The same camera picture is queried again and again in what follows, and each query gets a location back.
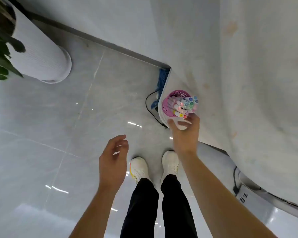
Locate person's right hand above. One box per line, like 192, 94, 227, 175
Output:
167, 112, 201, 156

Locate person's left hand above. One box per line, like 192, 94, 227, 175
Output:
98, 134, 129, 190

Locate bunch of white markers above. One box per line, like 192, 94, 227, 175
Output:
167, 95, 199, 120

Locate microwave power cable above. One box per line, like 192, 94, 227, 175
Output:
232, 167, 240, 194

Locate black trousers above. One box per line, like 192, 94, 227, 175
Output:
120, 175, 198, 238

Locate black floor cable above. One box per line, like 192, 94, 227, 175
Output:
145, 89, 168, 129

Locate blue mop head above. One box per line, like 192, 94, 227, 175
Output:
151, 67, 171, 111

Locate person's right forearm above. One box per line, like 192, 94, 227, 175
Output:
177, 150, 278, 238

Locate pink perforated pen holder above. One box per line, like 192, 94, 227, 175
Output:
162, 90, 198, 122

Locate person's left forearm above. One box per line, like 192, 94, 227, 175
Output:
69, 184, 120, 238

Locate person's right white shoe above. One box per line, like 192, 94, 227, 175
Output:
161, 150, 180, 182

